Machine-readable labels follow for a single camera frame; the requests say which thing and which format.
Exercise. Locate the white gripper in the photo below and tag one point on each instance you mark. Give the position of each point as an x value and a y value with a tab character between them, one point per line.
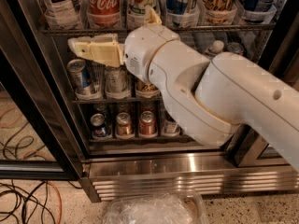
144	48

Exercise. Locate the red coke can top shelf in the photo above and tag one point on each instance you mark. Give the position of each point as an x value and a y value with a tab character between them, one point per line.
105	12

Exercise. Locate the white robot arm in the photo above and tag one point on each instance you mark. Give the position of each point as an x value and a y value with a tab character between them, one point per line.
207	98

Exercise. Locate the white green 7up can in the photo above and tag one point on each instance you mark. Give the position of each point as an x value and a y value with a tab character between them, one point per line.
136	11

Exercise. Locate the white silver can middle shelf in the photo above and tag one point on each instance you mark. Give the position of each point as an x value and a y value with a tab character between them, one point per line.
116	79

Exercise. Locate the gold can middle shelf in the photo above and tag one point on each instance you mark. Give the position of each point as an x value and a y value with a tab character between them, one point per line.
145	87

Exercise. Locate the blue silver can top shelf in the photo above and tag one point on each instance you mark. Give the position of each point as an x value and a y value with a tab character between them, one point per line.
182	13

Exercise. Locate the blue silver can shelf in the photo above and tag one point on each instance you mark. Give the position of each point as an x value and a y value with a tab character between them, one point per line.
81	77
182	13

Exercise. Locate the blue silver can middle shelf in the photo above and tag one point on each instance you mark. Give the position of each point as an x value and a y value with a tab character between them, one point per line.
81	77

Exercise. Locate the white tea can top shelf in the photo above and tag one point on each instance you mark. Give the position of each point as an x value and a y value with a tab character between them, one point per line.
62	14

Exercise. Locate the gold can bottom shelf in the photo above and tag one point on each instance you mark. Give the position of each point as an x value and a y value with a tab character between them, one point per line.
124	124

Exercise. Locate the clear water bottle middle shelf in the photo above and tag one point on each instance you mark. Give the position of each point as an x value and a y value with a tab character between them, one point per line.
216	48

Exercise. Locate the blue can bottom shelf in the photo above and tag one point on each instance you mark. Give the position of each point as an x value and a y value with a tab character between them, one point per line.
100	128

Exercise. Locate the stainless steel fridge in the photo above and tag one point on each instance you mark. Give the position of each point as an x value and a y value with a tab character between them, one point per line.
56	142

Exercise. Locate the gold black can top shelf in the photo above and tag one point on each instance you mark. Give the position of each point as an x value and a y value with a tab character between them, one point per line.
218	11

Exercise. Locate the red can bottom shelf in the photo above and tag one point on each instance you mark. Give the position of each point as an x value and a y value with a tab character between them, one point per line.
147	123

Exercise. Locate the rear red coke can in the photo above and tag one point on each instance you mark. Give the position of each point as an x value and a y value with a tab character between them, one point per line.
236	48

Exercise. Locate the brown bottle white cap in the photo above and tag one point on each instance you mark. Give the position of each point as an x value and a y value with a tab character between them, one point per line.
170	126

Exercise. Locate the clear plastic bag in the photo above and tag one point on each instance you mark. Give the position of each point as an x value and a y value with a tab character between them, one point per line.
176	207

